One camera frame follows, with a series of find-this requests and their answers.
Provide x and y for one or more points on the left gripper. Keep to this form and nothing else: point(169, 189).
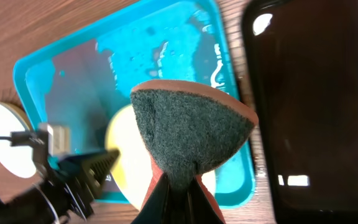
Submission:
point(74, 187)

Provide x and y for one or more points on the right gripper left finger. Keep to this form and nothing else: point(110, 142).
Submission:
point(162, 205)

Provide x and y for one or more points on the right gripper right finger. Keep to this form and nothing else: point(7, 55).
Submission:
point(196, 207)

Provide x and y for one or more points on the yellow plate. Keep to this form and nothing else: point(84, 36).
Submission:
point(132, 172)

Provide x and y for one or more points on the red sponge with green scourer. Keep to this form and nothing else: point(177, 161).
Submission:
point(189, 129)

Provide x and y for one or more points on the light blue plate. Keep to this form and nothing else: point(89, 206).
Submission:
point(17, 160)

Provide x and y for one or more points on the green-rimmed plate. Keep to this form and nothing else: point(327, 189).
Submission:
point(19, 114)

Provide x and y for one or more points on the black plastic tray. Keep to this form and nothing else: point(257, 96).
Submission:
point(302, 57)

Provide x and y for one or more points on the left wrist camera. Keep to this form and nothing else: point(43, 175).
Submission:
point(47, 140)

